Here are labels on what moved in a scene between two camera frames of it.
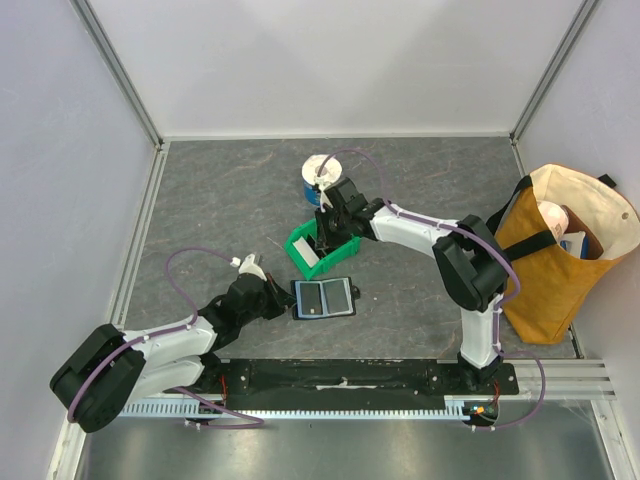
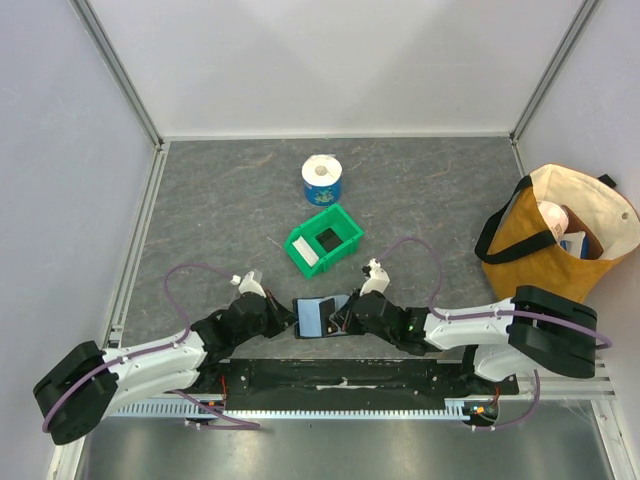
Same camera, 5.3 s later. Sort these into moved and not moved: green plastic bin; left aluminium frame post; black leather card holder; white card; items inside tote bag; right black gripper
Moved: black leather card holder; right black gripper
Not moved: green plastic bin; white card; left aluminium frame post; items inside tote bag
